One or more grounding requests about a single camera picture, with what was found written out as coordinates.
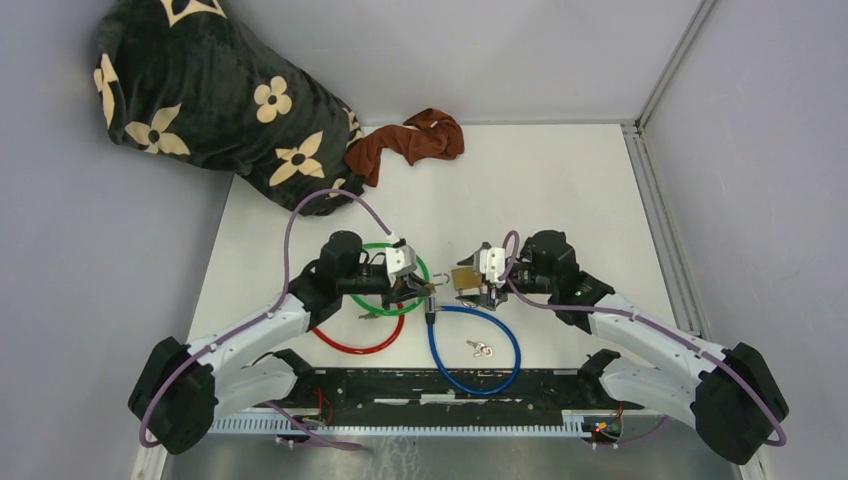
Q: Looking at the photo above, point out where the black floral plush blanket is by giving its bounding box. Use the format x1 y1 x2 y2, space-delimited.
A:
93 1 364 216

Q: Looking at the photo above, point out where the brown towel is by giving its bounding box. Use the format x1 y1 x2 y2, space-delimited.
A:
344 108 465 187

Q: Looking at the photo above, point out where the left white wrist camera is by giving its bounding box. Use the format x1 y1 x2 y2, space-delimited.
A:
384 233 417 279

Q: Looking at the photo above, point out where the white cable duct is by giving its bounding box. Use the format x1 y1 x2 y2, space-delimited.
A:
208 409 591 440

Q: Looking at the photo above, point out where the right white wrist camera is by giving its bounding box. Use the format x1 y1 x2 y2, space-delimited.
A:
473 246 507 286

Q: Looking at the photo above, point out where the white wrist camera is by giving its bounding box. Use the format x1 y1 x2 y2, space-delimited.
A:
473 246 507 286
384 233 417 279

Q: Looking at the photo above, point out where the red cable lock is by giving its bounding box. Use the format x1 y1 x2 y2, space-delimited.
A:
312 314 406 356

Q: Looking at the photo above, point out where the blue lock loose key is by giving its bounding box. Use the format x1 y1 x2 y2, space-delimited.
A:
466 340 493 357

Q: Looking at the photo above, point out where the green cable lock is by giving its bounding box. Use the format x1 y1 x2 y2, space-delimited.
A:
349 242 430 317

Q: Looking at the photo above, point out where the small brass padlock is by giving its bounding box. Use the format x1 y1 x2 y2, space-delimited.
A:
426 273 451 295

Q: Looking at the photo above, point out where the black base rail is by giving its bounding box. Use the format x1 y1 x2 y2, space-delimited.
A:
277 368 635 427

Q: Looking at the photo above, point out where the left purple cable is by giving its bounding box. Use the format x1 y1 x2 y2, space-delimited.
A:
137 188 405 455

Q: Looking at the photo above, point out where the aluminium frame rail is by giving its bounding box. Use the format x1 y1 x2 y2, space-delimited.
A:
621 0 753 417

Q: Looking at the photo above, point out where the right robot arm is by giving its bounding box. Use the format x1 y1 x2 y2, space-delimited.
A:
450 230 789 465

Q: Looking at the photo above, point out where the blue cable lock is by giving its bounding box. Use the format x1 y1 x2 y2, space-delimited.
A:
423 298 523 397

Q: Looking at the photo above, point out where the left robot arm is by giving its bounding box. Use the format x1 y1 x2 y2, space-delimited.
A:
128 231 436 454

